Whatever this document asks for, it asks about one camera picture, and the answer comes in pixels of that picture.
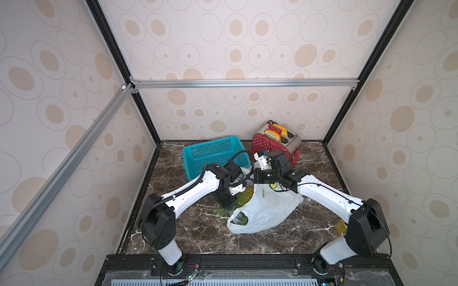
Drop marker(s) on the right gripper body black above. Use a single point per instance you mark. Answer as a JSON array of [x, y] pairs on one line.
[[263, 176]]

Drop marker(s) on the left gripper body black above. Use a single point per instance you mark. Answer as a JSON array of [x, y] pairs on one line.
[[224, 196]]

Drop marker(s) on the white plastic bag lemon print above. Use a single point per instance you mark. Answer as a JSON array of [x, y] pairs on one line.
[[270, 205]]

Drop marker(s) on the small pineapple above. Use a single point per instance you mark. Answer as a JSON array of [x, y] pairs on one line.
[[242, 199]]

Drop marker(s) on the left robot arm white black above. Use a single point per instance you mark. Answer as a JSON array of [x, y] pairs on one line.
[[157, 219]]

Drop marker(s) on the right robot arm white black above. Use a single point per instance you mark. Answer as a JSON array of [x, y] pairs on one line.
[[366, 225]]

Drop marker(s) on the red toaster with toast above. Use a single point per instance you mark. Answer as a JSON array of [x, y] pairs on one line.
[[273, 137]]

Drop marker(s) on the teal plastic basket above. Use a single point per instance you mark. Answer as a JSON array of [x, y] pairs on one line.
[[216, 151]]

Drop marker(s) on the yellow jar black lid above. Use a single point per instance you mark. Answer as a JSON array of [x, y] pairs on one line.
[[341, 227]]

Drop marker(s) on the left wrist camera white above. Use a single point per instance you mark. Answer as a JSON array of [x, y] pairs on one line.
[[238, 189]]

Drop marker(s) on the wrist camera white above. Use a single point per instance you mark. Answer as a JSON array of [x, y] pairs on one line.
[[261, 162], [238, 189]]

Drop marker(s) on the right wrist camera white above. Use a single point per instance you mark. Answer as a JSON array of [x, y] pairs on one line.
[[261, 162]]

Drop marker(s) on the horizontal aluminium frame bar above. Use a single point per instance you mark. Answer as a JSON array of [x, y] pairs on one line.
[[248, 83]]

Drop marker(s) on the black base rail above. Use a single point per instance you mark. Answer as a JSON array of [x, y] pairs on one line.
[[245, 270]]

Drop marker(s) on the left aluminium frame bar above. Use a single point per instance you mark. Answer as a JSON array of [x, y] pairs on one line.
[[46, 195]]

